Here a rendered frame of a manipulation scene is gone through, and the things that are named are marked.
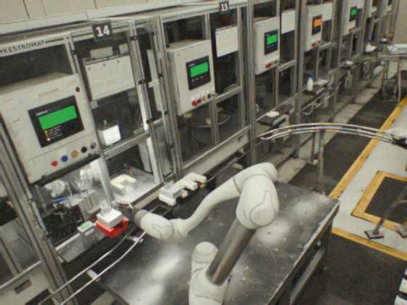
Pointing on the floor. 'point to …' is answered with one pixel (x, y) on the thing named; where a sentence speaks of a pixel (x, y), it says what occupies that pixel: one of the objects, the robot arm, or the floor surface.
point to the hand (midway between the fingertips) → (116, 204)
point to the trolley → (388, 69)
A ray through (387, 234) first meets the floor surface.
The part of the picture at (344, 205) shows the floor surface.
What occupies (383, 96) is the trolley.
